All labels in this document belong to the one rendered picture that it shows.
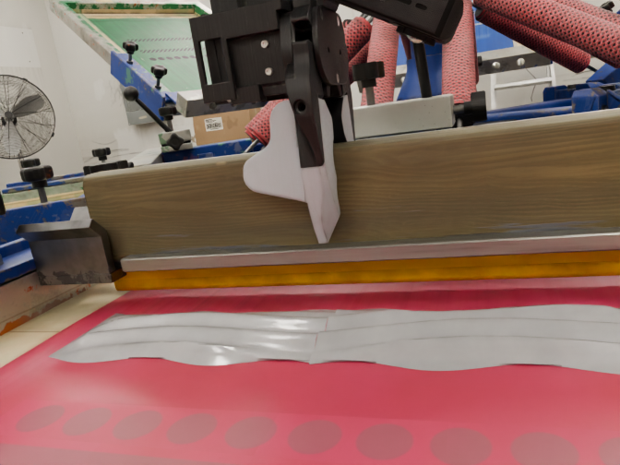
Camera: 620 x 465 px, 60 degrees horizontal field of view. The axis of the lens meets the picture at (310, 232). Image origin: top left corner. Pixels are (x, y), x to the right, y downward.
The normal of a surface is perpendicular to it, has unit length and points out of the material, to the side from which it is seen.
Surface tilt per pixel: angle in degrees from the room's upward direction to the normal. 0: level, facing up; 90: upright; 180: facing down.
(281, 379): 0
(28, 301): 90
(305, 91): 82
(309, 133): 102
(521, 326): 32
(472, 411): 0
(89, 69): 90
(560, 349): 45
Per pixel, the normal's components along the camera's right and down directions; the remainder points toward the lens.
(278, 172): -0.31, 0.12
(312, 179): -0.26, 0.45
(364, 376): -0.15, -0.96
